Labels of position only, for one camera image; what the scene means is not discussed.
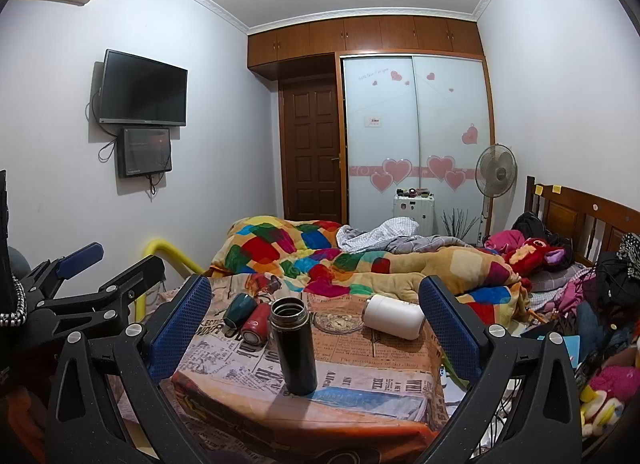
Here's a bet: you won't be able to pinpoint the black thermos bottle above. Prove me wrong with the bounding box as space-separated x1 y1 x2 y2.
269 297 318 396

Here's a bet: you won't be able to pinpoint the dark green cup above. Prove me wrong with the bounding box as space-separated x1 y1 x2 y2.
222 293 257 331

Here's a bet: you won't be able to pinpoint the yellow white plush toys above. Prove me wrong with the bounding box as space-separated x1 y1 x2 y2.
579 385 625 438

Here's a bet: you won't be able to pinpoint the red thermos bottle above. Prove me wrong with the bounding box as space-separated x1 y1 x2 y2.
241 302 271 347

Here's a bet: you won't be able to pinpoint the red plush toy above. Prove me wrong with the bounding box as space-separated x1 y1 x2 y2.
502 237 572 276

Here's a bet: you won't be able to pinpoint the newspaper print tablecloth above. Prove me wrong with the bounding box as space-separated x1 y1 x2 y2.
158 274 448 463

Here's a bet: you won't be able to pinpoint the white thermos bottle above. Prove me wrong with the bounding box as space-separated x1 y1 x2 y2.
361 295 425 340

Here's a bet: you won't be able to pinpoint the colourful patchwork blanket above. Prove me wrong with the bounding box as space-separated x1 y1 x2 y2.
205 216 529 326

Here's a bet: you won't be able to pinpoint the wooden headboard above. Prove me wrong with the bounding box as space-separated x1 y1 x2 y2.
524 176 640 265

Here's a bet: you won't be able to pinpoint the glass ashtray dish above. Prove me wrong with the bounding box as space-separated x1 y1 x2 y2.
312 312 363 335

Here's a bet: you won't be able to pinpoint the white grey crumpled cloth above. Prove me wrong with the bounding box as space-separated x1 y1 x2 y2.
336 217 469 255

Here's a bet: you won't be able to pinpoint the white small cabinet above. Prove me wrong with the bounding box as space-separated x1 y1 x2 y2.
393 187 436 236

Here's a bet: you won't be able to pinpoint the standing electric fan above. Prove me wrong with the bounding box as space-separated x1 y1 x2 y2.
474 144 518 245

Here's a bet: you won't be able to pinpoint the brown wooden door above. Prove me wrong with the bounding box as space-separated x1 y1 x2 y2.
281 78 342 222

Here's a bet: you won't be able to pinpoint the frosted sliding wardrobe doors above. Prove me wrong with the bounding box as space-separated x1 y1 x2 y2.
342 55 491 244

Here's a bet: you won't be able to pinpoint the wooden overhead cabinet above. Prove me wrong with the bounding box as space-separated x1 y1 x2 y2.
247 15 484 80

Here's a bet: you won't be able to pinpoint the yellow padded bed rail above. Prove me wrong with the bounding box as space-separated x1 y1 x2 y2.
132 239 205 321

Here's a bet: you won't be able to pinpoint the small wall monitor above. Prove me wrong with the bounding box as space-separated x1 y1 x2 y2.
116 128 172 178

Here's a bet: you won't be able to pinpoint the large wall television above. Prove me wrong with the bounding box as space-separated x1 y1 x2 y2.
96 49 188 127

